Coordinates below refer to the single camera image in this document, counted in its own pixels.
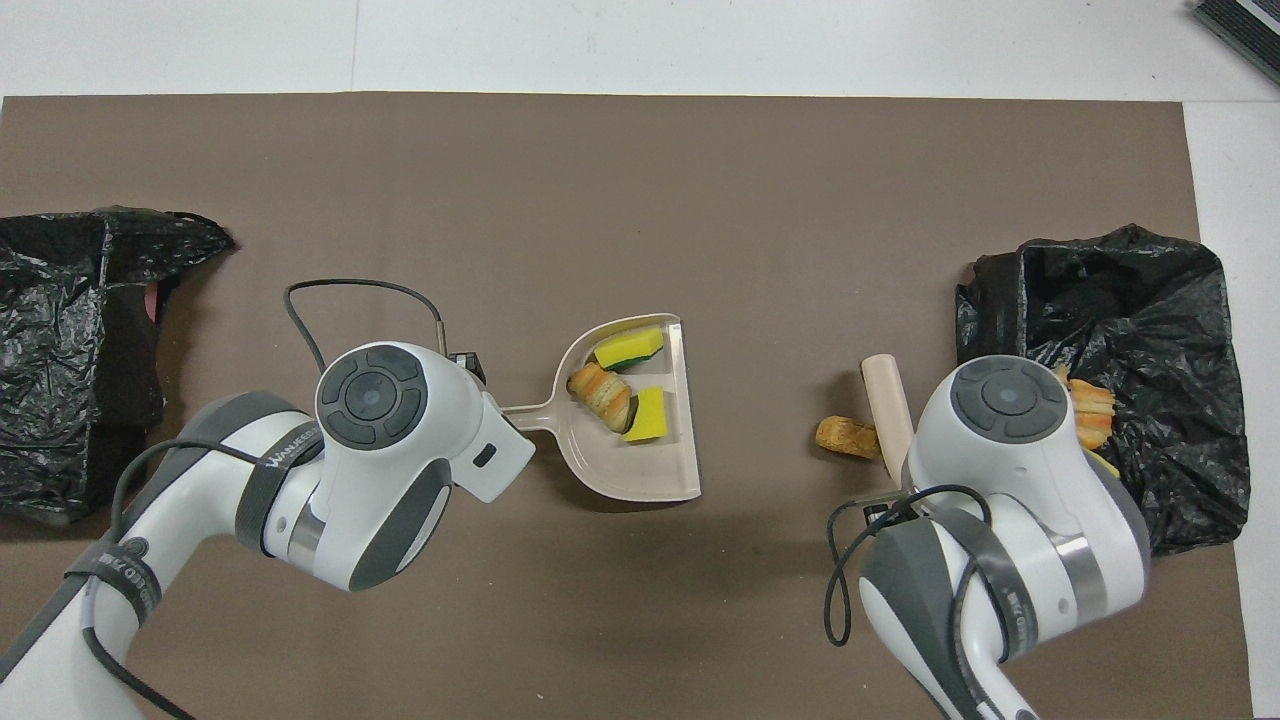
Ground round brown bun piece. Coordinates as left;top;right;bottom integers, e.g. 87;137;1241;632
815;416;883;461

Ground beige brush black bristles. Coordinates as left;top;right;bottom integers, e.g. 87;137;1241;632
862;354;916;491

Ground striped croissant piece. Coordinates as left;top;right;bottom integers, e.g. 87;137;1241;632
567;362;638;434

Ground yellow green sponge piece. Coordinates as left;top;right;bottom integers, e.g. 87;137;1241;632
594;326;666;373

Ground small yellow sponge piece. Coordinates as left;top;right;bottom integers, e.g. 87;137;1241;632
621;386;669;444

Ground beige plastic dustpan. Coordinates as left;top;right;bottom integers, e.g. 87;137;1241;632
500;314;703;502

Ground black plastic bin bag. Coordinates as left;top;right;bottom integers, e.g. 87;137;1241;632
955;223;1253;556
0;206;237;526

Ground brown table mat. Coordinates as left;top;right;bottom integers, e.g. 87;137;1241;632
0;92;1256;720

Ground black ridged item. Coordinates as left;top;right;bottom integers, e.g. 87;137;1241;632
1190;0;1280;86

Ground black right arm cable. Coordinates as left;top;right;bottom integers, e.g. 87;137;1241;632
825;485;991;646

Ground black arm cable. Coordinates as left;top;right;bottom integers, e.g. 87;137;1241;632
80;278;448;720
825;485;991;646

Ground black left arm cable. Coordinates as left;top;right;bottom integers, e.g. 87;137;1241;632
80;278;448;720

